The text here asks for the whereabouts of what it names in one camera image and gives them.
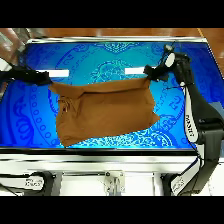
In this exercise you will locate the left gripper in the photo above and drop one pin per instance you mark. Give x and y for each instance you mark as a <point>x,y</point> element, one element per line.
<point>42,78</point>

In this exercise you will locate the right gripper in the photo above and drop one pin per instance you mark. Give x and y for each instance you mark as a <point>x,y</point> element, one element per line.
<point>156,73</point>

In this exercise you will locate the brown shirt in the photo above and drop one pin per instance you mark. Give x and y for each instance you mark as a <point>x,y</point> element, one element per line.
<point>106,111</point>

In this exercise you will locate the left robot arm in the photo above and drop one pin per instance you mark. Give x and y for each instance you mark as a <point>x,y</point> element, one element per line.
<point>16,74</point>

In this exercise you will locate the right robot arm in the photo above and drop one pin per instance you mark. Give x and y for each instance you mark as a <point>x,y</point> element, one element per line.
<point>191,116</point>

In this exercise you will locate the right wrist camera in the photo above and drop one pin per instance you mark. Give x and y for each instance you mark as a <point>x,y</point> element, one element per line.
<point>168,48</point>

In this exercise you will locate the silver frame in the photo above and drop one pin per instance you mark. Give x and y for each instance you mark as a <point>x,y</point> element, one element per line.
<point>113,166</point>

